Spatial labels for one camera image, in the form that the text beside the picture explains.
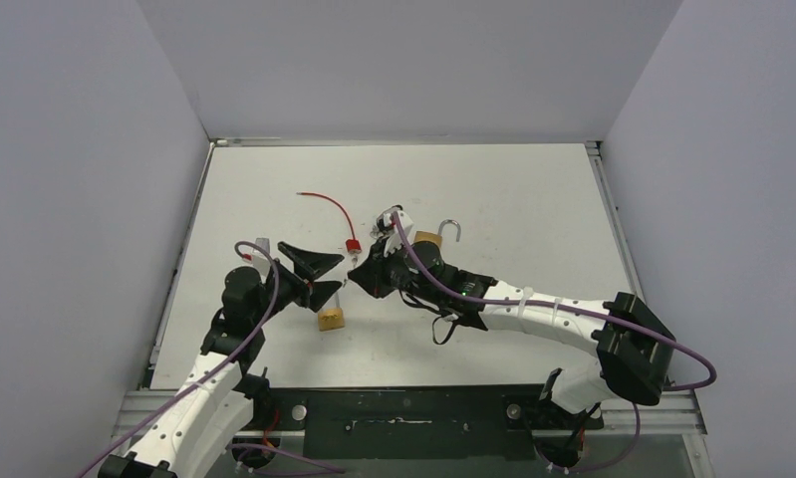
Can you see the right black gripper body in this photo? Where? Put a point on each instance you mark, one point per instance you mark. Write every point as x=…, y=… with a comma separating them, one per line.
x=385, y=272

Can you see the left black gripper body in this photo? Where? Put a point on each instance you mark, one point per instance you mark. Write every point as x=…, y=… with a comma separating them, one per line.
x=291, y=288

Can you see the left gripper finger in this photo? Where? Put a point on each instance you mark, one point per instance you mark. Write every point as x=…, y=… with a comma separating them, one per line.
x=309, y=265
x=321, y=292

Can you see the brass padlock long shackle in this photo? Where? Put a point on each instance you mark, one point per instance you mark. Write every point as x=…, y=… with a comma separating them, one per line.
x=330, y=318

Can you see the red cable lock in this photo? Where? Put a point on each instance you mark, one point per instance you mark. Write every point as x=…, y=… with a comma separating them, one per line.
x=352, y=243

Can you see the brass padlock short shackle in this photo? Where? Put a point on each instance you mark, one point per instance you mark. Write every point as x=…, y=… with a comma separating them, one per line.
x=438, y=237

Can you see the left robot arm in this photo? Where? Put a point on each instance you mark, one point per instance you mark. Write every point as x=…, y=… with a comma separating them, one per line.
x=189, y=432

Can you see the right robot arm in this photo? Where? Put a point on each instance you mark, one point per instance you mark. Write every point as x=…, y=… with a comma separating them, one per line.
x=622, y=336

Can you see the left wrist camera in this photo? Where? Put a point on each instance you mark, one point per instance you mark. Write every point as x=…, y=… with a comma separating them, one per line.
x=259, y=260

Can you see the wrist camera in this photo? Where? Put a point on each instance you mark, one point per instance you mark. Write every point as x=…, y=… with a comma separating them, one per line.
x=385, y=231
x=259, y=260

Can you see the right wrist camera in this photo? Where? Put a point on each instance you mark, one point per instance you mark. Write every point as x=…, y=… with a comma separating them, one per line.
x=385, y=231

